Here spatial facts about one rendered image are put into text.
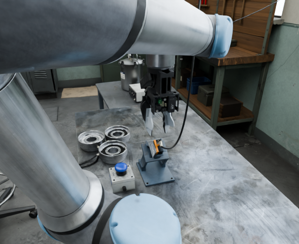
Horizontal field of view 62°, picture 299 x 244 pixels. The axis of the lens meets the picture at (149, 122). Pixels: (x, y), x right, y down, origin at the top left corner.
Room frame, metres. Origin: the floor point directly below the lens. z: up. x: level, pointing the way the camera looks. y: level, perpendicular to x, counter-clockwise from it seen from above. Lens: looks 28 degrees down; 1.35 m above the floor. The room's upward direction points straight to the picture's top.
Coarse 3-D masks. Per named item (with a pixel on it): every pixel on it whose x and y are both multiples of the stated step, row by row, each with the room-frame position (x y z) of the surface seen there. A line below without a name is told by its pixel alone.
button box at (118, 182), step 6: (114, 168) 0.65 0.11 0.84; (114, 174) 0.62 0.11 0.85; (120, 174) 0.61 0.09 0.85; (126, 174) 0.62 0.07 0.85; (132, 174) 0.62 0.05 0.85; (114, 180) 0.59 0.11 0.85; (120, 180) 0.59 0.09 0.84; (126, 180) 0.59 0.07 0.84; (132, 180) 0.60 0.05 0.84; (114, 186) 0.58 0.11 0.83; (120, 186) 0.59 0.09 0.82; (126, 186) 0.59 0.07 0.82; (132, 186) 0.60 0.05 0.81; (114, 192) 0.58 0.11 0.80
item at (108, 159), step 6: (102, 144) 0.80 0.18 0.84; (108, 144) 0.82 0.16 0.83; (120, 144) 0.82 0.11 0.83; (108, 150) 0.78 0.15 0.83; (114, 150) 0.79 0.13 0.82; (120, 150) 0.78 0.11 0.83; (126, 150) 0.77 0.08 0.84; (102, 156) 0.73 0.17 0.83; (108, 156) 0.72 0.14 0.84; (114, 156) 0.72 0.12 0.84; (120, 156) 0.73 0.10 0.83; (108, 162) 0.73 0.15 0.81; (114, 162) 0.73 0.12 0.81
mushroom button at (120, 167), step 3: (117, 165) 0.63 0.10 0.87; (120, 165) 0.63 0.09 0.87; (123, 165) 0.63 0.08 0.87; (126, 165) 0.63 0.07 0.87; (117, 168) 0.61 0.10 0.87; (120, 168) 0.61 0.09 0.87; (123, 168) 0.61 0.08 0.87; (126, 168) 0.62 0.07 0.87; (117, 171) 0.61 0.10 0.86; (120, 171) 0.61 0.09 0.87; (123, 171) 0.61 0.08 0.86
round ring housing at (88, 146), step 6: (84, 132) 0.89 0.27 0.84; (90, 132) 0.90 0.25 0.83; (96, 132) 0.90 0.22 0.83; (78, 138) 0.84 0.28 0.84; (90, 138) 0.87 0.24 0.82; (96, 138) 0.86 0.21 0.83; (102, 138) 0.84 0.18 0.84; (84, 144) 0.80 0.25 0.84; (90, 144) 0.80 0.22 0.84; (96, 144) 0.81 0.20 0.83; (84, 150) 0.81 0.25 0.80; (90, 150) 0.81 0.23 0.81; (96, 150) 0.82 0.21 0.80
